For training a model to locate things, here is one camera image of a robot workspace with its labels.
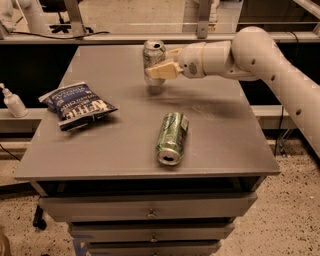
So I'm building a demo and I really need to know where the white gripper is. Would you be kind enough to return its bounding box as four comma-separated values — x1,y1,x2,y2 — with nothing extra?
146,42,205,79

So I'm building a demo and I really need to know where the white 7up can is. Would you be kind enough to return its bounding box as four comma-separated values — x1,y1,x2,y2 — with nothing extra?
142,40,166,86

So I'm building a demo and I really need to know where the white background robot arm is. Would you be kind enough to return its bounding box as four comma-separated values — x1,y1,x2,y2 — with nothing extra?
0,0,49,34

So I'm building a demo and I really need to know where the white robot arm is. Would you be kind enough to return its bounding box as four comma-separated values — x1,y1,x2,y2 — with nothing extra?
145,27,320,156

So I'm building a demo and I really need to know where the green soda can lying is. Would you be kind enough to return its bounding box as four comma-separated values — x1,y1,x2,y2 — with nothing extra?
156,112,189,166

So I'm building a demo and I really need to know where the blue chip bag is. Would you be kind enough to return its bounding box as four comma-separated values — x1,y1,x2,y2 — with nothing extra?
38,82,117,131

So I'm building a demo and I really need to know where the black office chair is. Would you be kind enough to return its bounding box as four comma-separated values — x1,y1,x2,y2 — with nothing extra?
40,0,83,33

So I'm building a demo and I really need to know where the grey drawer cabinet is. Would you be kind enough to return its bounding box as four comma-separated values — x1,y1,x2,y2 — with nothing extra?
15,46,279,256

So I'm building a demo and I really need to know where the white pump bottle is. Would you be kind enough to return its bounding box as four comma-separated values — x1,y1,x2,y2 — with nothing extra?
0,83,28,118

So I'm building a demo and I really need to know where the grey metal post right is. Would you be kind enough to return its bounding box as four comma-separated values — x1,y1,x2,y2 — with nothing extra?
197,0,211,39

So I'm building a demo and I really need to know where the grey metal post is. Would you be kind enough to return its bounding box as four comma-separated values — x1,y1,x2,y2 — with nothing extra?
197,0,211,39
64,0,86,37

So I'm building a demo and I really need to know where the black cable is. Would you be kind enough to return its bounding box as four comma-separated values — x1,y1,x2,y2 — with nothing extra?
9,30,111,41

